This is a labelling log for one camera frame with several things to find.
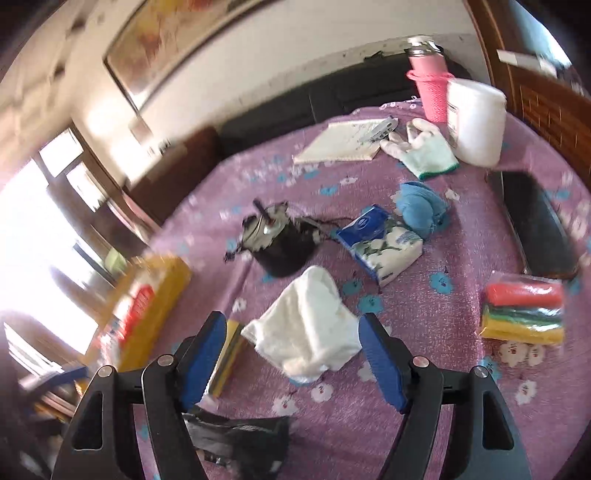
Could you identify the black smartphone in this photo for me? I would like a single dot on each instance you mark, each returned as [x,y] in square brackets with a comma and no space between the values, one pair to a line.
[544,245]

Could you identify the purple floral tablecloth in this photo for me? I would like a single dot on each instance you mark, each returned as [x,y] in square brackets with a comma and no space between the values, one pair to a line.
[342,427]

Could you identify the yellow cardboard box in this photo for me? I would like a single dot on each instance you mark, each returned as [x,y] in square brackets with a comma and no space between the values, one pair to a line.
[169,276]

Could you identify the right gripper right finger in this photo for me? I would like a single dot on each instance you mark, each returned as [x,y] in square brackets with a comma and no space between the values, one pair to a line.
[484,441]

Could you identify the brown wooden cabinet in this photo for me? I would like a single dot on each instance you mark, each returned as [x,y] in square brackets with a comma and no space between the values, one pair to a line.
[549,106]

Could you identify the blue knitted cloth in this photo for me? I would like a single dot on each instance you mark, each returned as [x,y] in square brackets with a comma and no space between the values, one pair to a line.
[422,209]

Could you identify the blue floral tissue pack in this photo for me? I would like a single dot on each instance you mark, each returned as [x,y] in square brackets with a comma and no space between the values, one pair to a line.
[381,244]

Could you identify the white cloth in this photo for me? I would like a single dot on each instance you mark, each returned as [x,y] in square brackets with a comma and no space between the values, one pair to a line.
[307,330]

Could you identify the framed wall painting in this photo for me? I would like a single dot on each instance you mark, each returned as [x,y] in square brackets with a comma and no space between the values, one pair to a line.
[158,37]

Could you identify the white plastic jar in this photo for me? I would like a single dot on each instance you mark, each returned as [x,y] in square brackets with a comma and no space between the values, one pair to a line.
[476,121]

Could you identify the white green-cuff glove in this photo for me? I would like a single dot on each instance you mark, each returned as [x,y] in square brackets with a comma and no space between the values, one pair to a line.
[425,153]

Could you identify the black motor with cables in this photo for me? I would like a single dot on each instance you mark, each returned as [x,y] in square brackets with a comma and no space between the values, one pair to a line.
[280,242]

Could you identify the white paper notebook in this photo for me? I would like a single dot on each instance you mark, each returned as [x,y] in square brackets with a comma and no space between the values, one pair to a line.
[353,140]

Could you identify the black foil bag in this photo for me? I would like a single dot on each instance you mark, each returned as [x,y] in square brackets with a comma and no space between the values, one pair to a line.
[249,448]

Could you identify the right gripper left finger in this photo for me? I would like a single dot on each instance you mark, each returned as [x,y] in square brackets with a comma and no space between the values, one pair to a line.
[101,443]

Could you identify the pink thermos bottle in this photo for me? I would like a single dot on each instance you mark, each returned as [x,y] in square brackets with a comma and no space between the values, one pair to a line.
[430,73]

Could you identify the black leather sofa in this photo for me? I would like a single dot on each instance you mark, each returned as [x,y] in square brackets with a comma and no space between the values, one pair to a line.
[379,79]

